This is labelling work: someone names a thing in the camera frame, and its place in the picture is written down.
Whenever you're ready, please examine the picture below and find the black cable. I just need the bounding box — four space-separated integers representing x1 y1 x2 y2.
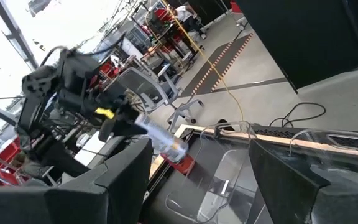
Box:
268 101 328 128

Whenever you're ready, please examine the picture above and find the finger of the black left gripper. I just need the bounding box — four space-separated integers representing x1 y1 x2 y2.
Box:
121 101 143 123
98 116 149 142

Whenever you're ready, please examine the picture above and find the cluttered workbench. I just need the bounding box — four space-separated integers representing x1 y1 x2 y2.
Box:
141 6 204 72

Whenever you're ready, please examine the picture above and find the person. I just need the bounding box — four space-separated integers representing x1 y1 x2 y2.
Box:
170 1 208 40

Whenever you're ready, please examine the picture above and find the black folding partition screen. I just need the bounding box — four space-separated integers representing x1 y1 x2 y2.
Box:
234 0 358 94

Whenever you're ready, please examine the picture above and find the black mat with striped edge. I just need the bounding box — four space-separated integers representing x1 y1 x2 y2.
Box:
178 32 254 97

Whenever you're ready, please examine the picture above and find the white Celsius can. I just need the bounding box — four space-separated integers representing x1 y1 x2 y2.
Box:
134 113 189 163

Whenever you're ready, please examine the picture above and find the yellow tape strip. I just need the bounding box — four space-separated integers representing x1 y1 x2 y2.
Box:
94 107 116 121

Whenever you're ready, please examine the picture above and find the yellow floor cable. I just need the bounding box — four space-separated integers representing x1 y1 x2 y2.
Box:
162 0 245 123

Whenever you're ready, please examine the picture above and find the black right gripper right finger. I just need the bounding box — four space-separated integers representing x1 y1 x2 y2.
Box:
249 139 358 224

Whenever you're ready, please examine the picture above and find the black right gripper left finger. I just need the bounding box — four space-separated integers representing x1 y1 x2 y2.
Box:
0 138 154 224

